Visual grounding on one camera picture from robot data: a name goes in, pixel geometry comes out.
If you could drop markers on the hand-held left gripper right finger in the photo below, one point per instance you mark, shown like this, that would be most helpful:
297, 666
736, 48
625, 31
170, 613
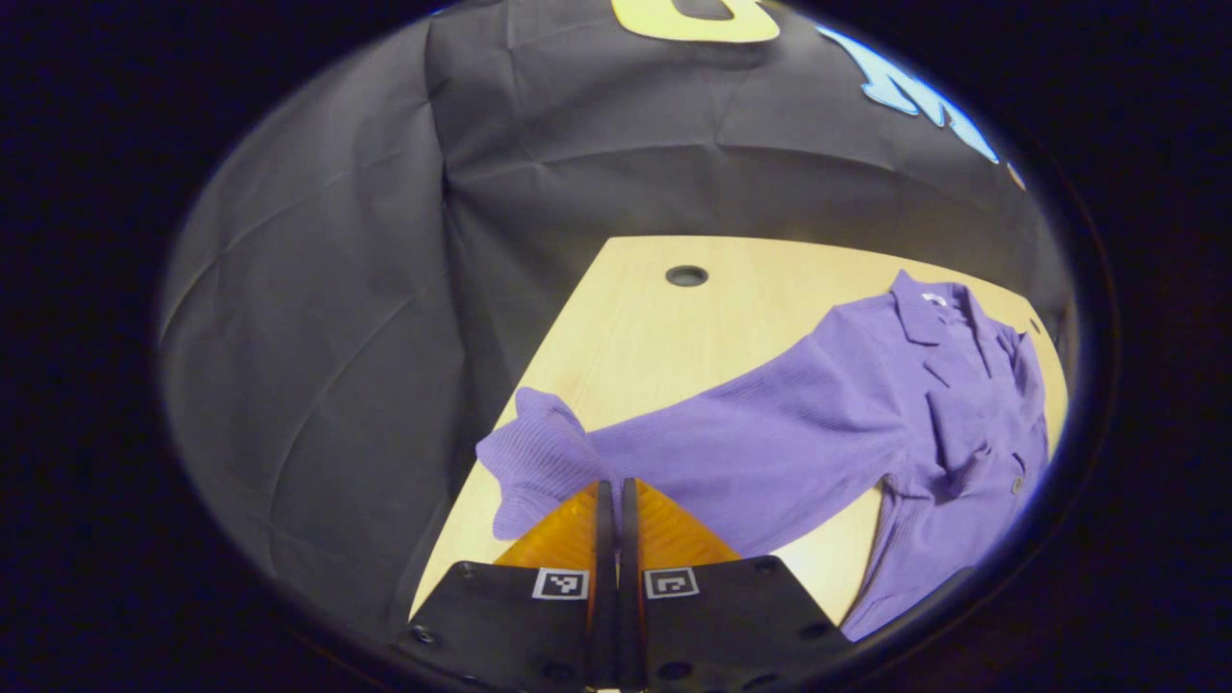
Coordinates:
630, 577

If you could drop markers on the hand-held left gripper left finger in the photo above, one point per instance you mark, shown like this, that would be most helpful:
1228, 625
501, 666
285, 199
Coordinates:
604, 577

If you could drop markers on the black backdrop cloth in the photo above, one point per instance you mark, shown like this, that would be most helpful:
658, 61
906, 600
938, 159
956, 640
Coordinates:
337, 289

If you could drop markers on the purple ribbed button shirt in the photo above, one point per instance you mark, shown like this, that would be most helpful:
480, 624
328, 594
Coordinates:
818, 414

